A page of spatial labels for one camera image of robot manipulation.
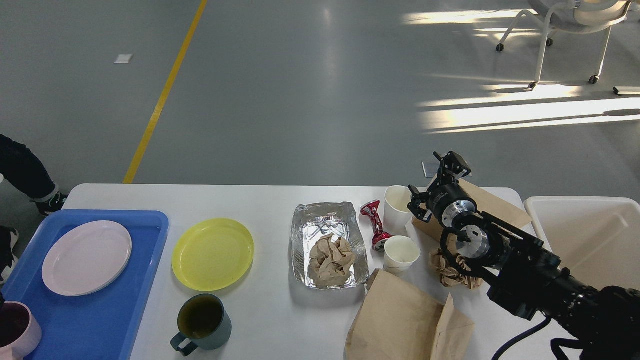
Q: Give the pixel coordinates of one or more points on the white rolling chair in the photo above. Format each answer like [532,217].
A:
[578,17]

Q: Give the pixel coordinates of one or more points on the crushed red can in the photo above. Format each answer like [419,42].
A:
[380,236]

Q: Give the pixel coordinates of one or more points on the large brown paper bag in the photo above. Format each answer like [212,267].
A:
[398,321]

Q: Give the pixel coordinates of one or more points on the white paper cup front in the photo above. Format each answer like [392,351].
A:
[400,253]

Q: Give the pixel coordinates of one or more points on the pink mug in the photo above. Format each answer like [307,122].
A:
[20,332]

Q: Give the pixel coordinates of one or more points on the crumpled brown paper in tray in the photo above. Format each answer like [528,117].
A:
[331,260]

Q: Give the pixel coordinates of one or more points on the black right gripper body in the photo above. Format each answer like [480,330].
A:
[443,203]

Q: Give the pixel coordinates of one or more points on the yellow plate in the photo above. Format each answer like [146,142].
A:
[213,255]

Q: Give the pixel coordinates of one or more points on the aluminium foil tray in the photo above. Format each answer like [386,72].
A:
[315,220]

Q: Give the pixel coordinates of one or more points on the brown paper bag rear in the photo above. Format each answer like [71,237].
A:
[502,202]

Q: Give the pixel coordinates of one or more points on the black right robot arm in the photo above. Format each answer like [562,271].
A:
[525,278]

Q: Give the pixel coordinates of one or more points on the white plastic bin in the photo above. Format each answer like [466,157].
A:
[596,237]

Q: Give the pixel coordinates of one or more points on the small grey floor plate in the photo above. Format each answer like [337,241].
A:
[430,168]

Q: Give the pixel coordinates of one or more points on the white paper cup rear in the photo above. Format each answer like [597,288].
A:
[396,214]

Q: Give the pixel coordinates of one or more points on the crumpled brown paper ball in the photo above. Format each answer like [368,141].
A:
[448,275]

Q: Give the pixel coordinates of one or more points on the white paper cup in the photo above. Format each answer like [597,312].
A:
[396,214]
[400,253]

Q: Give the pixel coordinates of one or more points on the pink plate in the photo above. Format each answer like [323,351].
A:
[87,259]

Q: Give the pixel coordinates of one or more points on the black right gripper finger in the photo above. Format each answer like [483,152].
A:
[452,168]
[418,204]

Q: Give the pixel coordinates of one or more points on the dark green mug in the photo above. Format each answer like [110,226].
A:
[203,324]

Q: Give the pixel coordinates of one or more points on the blue plastic tray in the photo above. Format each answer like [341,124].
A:
[98,326]

